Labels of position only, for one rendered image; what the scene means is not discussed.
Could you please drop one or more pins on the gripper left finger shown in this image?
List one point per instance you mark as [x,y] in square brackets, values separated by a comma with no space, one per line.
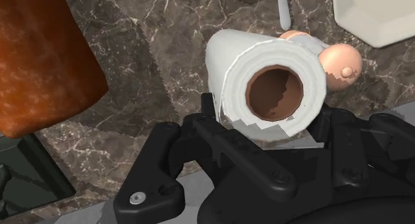
[152,171]

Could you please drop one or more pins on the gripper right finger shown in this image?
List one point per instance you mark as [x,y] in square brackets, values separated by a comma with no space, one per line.
[348,145]

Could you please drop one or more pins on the peach toy figure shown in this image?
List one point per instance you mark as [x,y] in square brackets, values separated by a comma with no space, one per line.
[340,63]

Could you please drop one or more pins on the dark sink basin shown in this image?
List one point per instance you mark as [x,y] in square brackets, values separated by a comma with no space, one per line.
[32,174]

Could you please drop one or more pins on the white paper towel roll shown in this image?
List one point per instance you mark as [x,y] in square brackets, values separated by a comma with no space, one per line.
[236,71]

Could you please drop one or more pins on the white angular plate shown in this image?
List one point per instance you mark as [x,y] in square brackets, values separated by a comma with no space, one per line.
[376,12]

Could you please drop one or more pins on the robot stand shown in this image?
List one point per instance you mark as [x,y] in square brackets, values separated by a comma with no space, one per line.
[42,61]

